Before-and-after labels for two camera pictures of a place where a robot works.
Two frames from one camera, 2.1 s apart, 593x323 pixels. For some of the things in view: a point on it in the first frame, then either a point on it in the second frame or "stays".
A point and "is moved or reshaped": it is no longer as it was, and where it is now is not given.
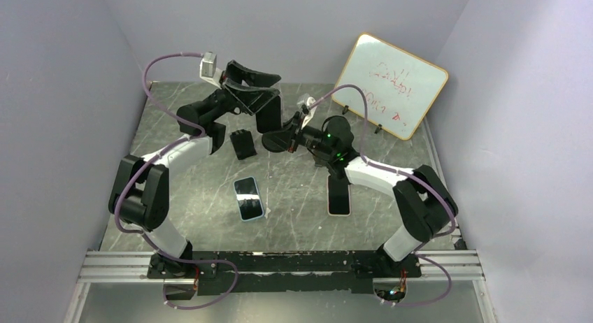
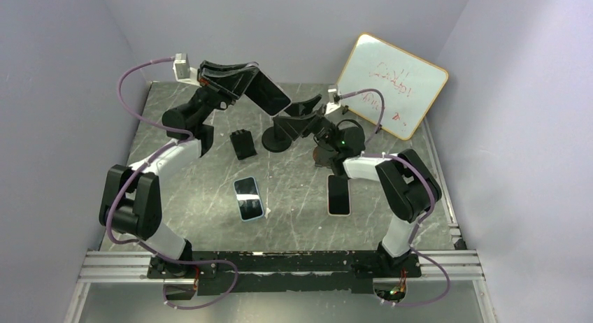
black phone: [269, 119] is moved or reshaped
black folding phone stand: [243, 144] stays
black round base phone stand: [277, 141] stays
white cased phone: [338, 197] stays
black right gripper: [292, 124] to [296, 126]
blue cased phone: [248, 198] stays
